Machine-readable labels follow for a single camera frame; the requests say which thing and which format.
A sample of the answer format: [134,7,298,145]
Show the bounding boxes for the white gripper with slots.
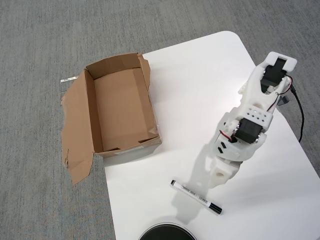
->
[206,112,268,196]

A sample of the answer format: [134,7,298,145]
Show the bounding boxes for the white marker pen black cap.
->
[169,179,224,216]

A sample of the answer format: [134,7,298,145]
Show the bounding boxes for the open brown cardboard box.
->
[59,51,164,186]

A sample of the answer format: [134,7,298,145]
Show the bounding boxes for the black round disc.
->
[137,221,199,240]

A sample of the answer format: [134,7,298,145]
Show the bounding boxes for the black power cable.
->
[288,84,305,144]

